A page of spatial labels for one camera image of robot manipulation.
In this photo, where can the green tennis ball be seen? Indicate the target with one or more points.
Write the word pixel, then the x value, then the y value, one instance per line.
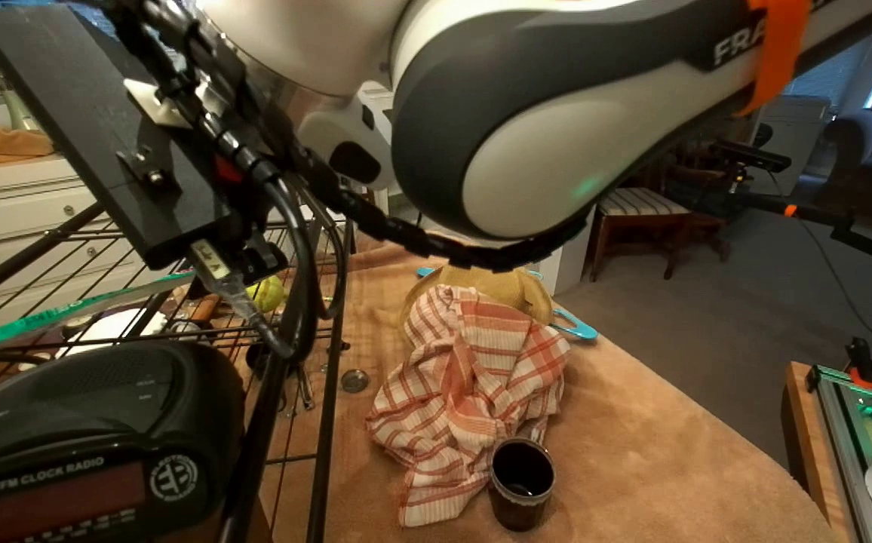
pixel 266 293

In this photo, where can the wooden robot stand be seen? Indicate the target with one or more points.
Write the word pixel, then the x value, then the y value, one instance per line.
pixel 809 450

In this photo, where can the tan cowboy hat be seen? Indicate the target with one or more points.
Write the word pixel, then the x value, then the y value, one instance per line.
pixel 508 287

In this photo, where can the wooden bench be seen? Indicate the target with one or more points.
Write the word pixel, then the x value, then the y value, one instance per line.
pixel 644 218

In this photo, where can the tan tablecloth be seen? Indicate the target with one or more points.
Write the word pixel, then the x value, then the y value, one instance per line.
pixel 636 457

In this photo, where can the red white checkered towel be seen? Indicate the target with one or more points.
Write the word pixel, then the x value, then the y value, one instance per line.
pixel 475 371

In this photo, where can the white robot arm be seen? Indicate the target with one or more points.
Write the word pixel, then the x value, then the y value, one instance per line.
pixel 514 115

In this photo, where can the dark mug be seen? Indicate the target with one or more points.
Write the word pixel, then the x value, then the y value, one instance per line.
pixel 519 485

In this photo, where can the black metal shoe rack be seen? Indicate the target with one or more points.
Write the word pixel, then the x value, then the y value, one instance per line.
pixel 41 327

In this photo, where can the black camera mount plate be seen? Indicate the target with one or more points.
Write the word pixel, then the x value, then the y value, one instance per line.
pixel 149 178

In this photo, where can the black clock radio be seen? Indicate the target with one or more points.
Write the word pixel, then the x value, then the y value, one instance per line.
pixel 120 445

